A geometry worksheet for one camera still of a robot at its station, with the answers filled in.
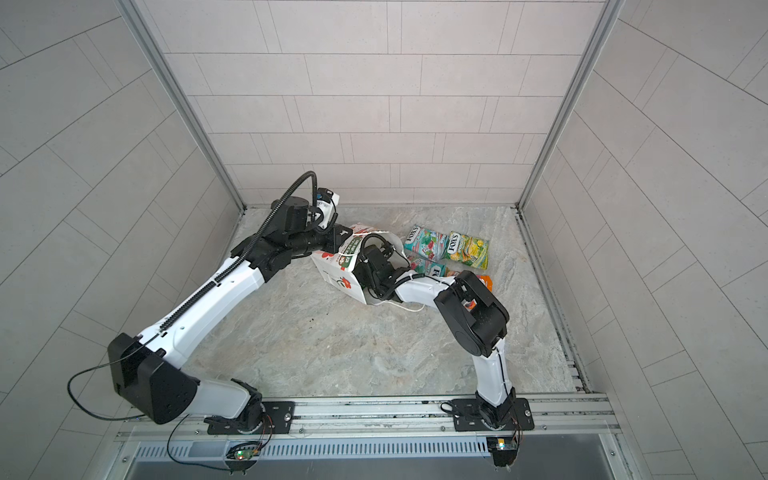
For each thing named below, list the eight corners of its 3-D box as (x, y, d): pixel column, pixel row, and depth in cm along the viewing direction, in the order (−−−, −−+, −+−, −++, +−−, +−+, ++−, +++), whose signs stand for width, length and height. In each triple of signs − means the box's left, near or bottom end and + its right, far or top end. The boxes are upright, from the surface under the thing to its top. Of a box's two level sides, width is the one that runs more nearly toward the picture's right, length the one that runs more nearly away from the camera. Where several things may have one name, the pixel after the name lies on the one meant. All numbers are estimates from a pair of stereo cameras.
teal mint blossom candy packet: (403, 248, 105) (403, 244, 103) (413, 228, 111) (413, 224, 109) (442, 262, 101) (443, 258, 100) (451, 240, 107) (452, 236, 106)
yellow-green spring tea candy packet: (444, 259, 103) (445, 254, 100) (450, 236, 109) (451, 231, 107) (486, 270, 100) (488, 265, 98) (489, 246, 107) (491, 241, 104)
